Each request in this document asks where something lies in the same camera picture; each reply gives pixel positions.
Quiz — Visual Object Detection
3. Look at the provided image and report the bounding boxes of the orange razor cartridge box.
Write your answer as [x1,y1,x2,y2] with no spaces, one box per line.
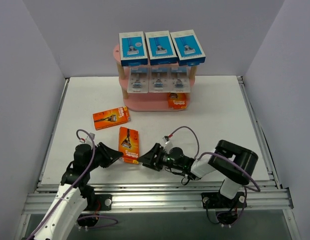
[118,127,139,165]

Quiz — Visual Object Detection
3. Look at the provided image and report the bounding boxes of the orange Gillette Fusion box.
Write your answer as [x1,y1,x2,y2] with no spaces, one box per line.
[93,106,131,130]

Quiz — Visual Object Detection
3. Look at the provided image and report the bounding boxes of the white Gillette pack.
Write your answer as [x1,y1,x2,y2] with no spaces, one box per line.
[127,67,149,94]
[148,67,170,93]

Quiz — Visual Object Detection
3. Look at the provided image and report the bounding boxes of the clear blister razor pack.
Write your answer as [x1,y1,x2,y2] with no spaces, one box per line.
[170,66,191,93]

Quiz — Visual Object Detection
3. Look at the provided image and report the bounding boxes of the blue Harry's razor box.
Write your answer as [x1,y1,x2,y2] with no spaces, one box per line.
[170,29,206,67]

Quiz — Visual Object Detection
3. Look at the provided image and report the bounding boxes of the blue Harry's box front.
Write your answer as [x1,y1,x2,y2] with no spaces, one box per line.
[145,30,178,66]

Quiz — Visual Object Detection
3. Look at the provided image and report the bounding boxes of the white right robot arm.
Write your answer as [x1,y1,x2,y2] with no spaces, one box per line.
[138,140,260,207]

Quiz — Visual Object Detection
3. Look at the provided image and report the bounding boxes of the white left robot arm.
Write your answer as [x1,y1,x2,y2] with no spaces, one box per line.
[26,142,123,240]

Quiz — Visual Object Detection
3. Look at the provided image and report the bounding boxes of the pink three-tier shelf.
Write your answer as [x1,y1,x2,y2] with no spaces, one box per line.
[112,42,198,113]

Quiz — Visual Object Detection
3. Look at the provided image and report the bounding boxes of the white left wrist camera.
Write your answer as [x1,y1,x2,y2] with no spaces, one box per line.
[79,133,95,148]

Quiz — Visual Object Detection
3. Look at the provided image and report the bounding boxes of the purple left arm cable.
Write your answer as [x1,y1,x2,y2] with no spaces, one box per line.
[27,128,119,240]

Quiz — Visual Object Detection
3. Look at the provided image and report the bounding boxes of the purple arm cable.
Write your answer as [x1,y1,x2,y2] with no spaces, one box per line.
[27,128,119,240]
[161,126,261,225]

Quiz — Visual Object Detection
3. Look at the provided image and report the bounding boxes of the aluminium front rail frame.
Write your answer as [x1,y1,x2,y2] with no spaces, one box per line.
[23,76,292,214]

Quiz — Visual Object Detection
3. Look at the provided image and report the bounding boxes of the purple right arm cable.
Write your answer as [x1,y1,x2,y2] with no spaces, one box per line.
[161,126,261,225]

